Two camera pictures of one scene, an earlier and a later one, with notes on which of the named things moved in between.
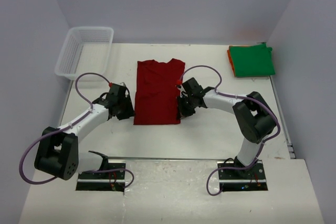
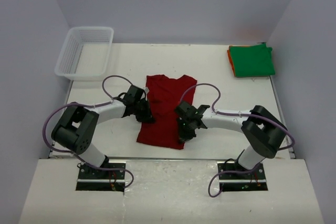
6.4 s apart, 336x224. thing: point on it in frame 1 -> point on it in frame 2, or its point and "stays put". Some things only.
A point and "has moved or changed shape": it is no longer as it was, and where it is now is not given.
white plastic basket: x=86 y=50 stays put
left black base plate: x=106 y=181 stays put
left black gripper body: x=125 y=109 -> x=141 y=110
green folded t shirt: x=252 y=61 stays put
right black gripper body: x=187 y=106 -> x=187 y=131
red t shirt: x=156 y=99 has moved or changed shape
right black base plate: x=252 y=179 stays put
